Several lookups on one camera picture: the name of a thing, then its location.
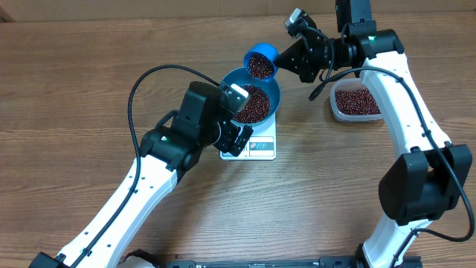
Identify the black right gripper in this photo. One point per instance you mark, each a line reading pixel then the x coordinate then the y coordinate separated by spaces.
pixel 305 66

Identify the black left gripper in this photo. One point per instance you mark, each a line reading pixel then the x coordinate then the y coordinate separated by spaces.
pixel 231 134

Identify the blue plastic measuring scoop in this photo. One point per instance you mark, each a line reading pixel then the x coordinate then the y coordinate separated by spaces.
pixel 259 61

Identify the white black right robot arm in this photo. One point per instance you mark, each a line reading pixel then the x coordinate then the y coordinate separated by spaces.
pixel 428 175

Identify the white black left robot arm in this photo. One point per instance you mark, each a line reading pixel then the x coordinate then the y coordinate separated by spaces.
pixel 163 156

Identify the white digital kitchen scale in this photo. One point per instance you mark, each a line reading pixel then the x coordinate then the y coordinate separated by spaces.
pixel 262 145

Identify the red beans in bowl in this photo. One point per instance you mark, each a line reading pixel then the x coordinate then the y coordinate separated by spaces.
pixel 256 109

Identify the blue metal bowl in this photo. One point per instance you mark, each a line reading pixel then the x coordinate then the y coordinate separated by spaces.
pixel 241 77

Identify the clear plastic bean container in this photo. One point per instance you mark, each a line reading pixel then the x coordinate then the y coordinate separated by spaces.
pixel 349 84

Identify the red adzuki beans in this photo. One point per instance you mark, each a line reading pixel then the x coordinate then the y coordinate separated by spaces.
pixel 357 102

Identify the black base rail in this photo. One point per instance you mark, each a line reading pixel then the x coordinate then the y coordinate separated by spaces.
pixel 238 263

